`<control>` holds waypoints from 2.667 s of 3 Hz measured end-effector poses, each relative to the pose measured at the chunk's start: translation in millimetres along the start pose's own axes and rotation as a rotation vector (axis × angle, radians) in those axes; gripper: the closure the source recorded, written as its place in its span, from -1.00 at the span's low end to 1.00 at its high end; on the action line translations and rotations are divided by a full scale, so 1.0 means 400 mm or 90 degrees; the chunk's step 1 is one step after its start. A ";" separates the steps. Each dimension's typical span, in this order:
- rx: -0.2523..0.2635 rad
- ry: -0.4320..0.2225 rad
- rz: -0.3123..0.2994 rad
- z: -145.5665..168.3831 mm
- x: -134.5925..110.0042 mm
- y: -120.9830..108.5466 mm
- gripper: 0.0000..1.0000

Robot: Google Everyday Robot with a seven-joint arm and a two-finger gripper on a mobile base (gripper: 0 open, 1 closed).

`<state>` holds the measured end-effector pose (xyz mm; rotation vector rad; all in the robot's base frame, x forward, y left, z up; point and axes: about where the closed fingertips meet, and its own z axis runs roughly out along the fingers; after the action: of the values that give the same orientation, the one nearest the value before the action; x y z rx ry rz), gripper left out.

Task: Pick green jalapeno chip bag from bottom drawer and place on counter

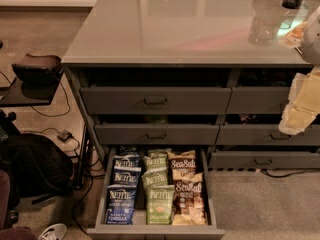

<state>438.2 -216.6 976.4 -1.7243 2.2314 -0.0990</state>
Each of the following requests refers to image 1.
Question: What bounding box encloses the middle blue Kettle chip bag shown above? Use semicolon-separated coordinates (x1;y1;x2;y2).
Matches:
113;166;141;186

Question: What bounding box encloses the white sneaker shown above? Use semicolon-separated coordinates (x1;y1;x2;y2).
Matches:
38;223;67;240

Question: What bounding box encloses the green jalapeno chip bag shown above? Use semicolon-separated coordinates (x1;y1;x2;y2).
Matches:
146;185;174;225

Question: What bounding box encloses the brown sea salt bag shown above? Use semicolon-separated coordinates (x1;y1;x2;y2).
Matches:
168;150;197;180
172;170;207;226

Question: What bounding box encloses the back green chip bag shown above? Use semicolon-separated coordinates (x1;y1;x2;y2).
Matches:
143;149;170;170

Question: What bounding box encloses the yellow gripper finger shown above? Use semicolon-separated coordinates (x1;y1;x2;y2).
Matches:
294;73;320;113
278;104;316;135

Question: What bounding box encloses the middle left grey drawer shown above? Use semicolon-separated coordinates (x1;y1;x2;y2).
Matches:
95;124;219;145

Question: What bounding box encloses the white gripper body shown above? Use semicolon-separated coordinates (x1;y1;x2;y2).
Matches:
288;66;320;102

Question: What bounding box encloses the black backpack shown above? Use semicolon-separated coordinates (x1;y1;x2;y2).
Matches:
0;134;74;198

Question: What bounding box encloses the top left grey drawer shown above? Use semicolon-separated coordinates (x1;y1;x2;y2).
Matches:
80;87;231;115

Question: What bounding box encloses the black device on side table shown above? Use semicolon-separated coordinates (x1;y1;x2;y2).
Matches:
12;53;62;86

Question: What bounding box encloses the middle right grey drawer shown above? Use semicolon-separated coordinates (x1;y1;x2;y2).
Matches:
216;124;320;146

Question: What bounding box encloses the bottom right grey drawer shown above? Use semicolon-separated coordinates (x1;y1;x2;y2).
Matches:
208;151;320;169

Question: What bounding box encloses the top right grey drawer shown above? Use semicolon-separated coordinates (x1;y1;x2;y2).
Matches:
226;87;289;114

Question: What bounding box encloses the back brown sea salt bag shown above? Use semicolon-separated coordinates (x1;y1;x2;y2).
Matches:
168;150;197;180

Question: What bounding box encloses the rearmost dark blue chip bag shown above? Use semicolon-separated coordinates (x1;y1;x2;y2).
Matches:
119;146;138;155

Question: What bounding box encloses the grey counter cabinet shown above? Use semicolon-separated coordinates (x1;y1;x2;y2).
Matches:
63;0;319;163

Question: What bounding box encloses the black floor cable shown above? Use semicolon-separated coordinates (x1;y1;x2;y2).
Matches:
70;140;101;235

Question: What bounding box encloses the black power adapter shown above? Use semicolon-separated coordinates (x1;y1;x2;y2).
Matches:
57;130;72;142

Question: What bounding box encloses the grey drawer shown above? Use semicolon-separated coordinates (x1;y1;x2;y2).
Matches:
80;87;231;115
216;124;320;146
95;124;219;145
226;87;289;114
208;151;320;169

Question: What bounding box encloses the front brown sea salt bag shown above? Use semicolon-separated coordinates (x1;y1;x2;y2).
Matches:
172;170;207;226

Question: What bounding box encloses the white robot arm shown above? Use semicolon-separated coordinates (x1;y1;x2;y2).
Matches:
278;7;320;135

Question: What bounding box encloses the front blue Kettle chip bag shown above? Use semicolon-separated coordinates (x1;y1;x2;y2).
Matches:
105;185;136;225

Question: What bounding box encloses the open bottom left drawer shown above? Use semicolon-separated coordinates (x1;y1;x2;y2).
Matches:
87;146;225;240

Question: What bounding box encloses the middle green chip bag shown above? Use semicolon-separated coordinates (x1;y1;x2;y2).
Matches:
142;168;168;189

